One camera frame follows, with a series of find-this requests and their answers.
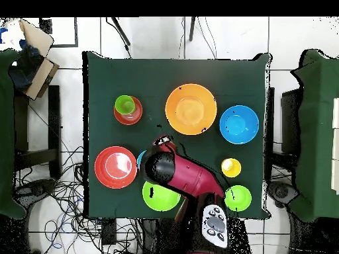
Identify small blue bowl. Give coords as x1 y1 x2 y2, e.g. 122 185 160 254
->
136 149 147 171

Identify small red bowl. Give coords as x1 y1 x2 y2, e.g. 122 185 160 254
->
113 95 144 126

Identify green cup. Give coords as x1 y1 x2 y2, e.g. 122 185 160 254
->
114 95 136 116

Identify large orange bowl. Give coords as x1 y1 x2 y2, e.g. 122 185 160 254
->
164 83 218 136

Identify large green bowl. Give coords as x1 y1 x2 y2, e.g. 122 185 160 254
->
142 181 182 212

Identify yellow cup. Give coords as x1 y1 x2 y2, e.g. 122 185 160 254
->
220 157 242 179

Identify large blue bowl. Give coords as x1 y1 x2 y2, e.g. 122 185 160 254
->
218 105 260 146

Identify wide red bowl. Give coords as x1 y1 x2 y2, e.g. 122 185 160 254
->
94 146 138 190

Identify dark green table cloth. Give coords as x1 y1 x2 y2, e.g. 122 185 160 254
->
82 50 272 220

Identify small green bowl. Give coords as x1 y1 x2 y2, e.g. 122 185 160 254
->
224 185 252 212

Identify black tripod leg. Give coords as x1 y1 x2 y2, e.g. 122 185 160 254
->
106 17 132 48
188 17 197 42

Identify cardboard box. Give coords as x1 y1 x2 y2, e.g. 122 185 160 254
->
0 17 60 101

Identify green cloth side table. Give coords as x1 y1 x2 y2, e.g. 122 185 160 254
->
0 48 27 220
289 48 339 223

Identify dark blue cloth bundle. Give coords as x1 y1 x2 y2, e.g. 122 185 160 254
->
9 39 44 89

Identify white box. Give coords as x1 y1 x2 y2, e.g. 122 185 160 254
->
330 97 339 195

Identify tangle of floor cables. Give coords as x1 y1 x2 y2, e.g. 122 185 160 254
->
14 145 144 254

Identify black stool frame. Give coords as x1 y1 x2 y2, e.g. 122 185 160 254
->
14 85 62 181

